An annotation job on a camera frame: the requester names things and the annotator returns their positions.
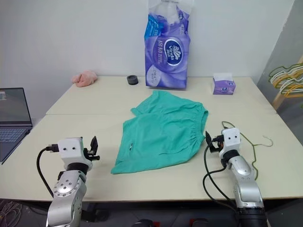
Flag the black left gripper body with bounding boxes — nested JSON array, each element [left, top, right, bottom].
[[82, 147, 101, 163]]

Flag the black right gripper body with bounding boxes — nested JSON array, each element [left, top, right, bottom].
[[212, 135, 224, 150]]

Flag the dark green wire hanger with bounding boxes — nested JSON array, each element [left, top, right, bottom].
[[268, 63, 303, 79]]

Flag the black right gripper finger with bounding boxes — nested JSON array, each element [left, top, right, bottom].
[[205, 131, 214, 148], [209, 143, 222, 154]]

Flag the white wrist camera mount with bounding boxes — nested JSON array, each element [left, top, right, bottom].
[[219, 127, 241, 158], [56, 137, 93, 166]]

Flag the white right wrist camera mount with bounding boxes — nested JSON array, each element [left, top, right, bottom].
[[219, 127, 241, 158]]

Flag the green shorts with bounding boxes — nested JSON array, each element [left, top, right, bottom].
[[110, 90, 209, 175]]

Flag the dark rounded shape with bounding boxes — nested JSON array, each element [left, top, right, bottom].
[[132, 218, 155, 227]]

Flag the tangled floor cables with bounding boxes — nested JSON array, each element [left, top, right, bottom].
[[0, 199, 22, 227]]

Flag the rack of clothes hangers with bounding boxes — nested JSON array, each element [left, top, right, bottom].
[[272, 75, 303, 98]]

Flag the pink cloth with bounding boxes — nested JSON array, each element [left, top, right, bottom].
[[71, 70, 99, 88]]

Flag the grey laptop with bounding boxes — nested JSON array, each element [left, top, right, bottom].
[[0, 87, 33, 164]]

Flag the purple tissue box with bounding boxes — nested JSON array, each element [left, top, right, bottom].
[[211, 72, 238, 96]]

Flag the purple tissue multipack bag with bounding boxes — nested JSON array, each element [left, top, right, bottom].
[[143, 0, 192, 91]]

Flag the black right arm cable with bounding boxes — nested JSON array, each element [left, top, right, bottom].
[[202, 141, 239, 209]]

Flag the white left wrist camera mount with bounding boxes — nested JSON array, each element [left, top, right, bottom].
[[56, 137, 93, 166]]

